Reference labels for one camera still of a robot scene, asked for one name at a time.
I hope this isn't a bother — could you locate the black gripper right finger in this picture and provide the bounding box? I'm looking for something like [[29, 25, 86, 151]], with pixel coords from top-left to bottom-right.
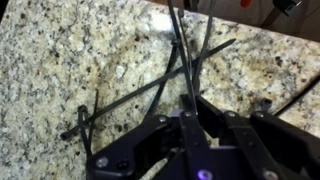
[[196, 96, 320, 180]]

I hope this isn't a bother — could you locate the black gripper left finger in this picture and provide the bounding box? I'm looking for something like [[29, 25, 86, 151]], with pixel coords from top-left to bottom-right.
[[86, 94, 214, 180]]

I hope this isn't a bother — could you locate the black zip tie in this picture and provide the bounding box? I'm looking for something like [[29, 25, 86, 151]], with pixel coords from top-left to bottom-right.
[[59, 38, 237, 141], [191, 0, 218, 94], [166, 0, 198, 113], [77, 89, 100, 158], [144, 38, 181, 121], [260, 75, 320, 117]]

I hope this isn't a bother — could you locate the black strap with buckle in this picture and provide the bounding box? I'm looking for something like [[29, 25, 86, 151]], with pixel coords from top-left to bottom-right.
[[259, 0, 304, 29]]

